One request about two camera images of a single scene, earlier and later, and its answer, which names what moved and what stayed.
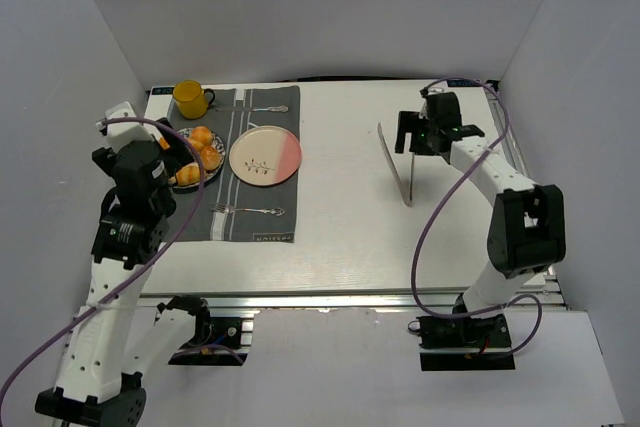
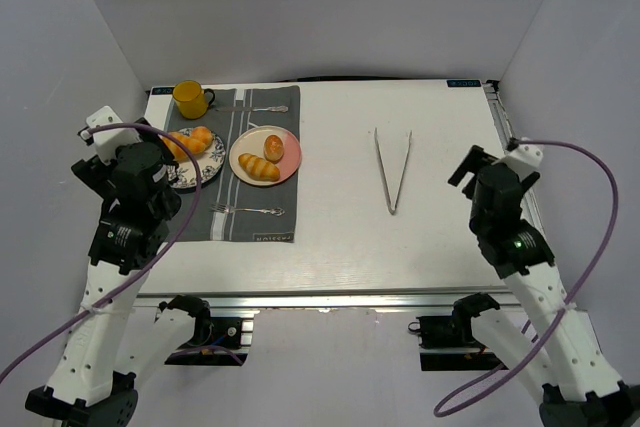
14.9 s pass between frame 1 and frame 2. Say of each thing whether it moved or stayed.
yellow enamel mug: stayed
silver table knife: stayed
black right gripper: moved
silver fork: stayed
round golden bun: stayed
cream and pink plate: stayed
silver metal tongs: moved
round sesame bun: moved
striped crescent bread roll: moved
